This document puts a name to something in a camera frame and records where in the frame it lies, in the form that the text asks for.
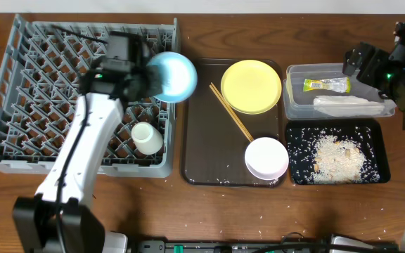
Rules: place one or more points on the yellow plastic plate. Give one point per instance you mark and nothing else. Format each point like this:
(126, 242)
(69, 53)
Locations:
(251, 87)

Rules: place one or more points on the white paper napkin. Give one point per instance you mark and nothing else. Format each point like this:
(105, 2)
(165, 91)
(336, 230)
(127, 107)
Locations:
(347, 106)

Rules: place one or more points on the wooden chopstick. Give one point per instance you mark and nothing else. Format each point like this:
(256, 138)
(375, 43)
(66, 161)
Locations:
(229, 114)
(232, 112)

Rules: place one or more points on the spilled rice pile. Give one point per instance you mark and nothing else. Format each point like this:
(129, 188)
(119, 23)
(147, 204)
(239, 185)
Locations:
(338, 155)

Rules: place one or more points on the white plastic cup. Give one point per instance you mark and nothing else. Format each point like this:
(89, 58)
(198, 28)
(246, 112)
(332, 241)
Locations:
(147, 139)

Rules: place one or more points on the green snack wrapper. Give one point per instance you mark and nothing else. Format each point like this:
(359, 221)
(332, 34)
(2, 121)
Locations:
(339, 85)

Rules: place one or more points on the grey plastic dish rack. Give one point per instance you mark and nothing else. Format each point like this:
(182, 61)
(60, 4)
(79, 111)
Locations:
(39, 89)

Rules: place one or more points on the black waste tray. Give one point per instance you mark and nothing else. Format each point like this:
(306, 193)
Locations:
(376, 134)

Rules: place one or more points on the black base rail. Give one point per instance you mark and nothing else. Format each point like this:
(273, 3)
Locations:
(286, 245)

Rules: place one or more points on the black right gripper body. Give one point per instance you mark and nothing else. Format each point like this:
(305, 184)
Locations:
(382, 74)

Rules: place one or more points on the pink white bowl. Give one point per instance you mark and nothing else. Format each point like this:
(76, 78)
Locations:
(266, 158)

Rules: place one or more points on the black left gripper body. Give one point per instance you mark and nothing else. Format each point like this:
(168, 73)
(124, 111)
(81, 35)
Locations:
(150, 83)

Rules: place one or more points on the clear plastic waste bin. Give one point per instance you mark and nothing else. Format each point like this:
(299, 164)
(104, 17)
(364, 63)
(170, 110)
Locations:
(299, 104)

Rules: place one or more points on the light blue bowl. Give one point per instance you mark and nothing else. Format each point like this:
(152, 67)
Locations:
(177, 75)

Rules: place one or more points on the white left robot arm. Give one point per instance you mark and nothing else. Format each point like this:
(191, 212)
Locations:
(58, 218)

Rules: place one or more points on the dark brown serving tray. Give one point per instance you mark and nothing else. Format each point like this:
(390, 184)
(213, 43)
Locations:
(213, 145)

